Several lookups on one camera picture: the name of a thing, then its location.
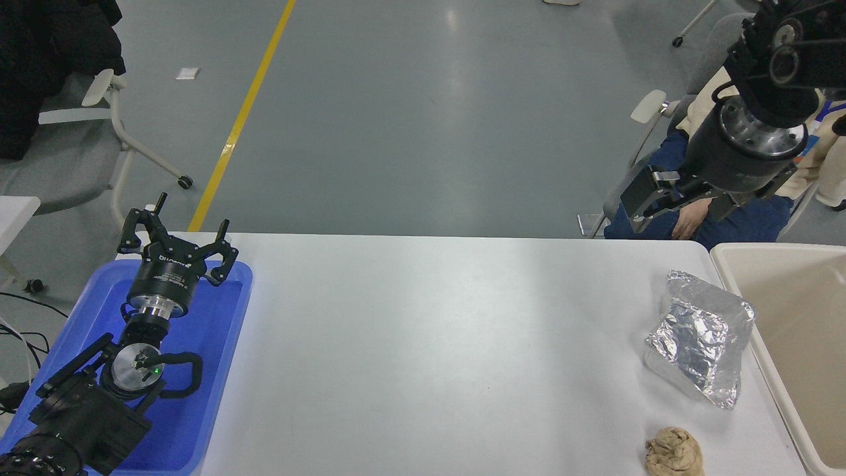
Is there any person's hand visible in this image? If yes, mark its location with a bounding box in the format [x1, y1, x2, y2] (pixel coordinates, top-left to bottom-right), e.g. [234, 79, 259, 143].
[672, 199, 715, 241]

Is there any black padded coat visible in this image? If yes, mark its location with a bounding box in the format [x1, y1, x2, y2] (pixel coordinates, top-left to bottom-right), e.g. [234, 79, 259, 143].
[0, 0, 126, 161]

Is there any grey white office chair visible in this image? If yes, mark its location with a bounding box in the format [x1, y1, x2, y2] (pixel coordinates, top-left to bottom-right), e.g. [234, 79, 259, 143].
[0, 69, 194, 216]

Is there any crumpled tan paper ball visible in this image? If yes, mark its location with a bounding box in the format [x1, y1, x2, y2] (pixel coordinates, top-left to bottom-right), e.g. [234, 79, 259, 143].
[645, 426, 705, 476]

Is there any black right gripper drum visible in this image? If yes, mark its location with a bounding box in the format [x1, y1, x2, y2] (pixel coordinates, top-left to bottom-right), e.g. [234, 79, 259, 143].
[685, 108, 798, 195]

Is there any black floor cable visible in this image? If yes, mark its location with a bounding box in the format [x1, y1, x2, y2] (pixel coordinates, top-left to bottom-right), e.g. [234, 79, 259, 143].
[0, 323, 51, 371]
[0, 291, 70, 319]

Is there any small white side table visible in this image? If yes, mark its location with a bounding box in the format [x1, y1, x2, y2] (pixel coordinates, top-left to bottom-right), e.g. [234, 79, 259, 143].
[0, 196, 44, 295]

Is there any blue lanyard badge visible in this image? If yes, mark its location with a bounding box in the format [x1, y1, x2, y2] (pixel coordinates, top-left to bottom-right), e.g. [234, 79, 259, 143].
[798, 100, 846, 159]

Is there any large pale bin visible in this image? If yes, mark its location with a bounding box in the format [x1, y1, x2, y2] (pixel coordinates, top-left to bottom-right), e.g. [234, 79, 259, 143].
[709, 243, 846, 476]

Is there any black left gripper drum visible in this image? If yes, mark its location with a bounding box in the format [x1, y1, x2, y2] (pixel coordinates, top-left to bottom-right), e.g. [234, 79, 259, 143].
[126, 241, 208, 311]

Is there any foil plate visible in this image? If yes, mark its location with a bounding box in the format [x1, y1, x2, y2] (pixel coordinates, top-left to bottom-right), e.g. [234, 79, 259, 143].
[644, 270, 755, 410]

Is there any blue plastic tray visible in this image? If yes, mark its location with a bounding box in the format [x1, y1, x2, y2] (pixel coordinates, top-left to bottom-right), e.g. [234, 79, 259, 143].
[0, 259, 254, 476]

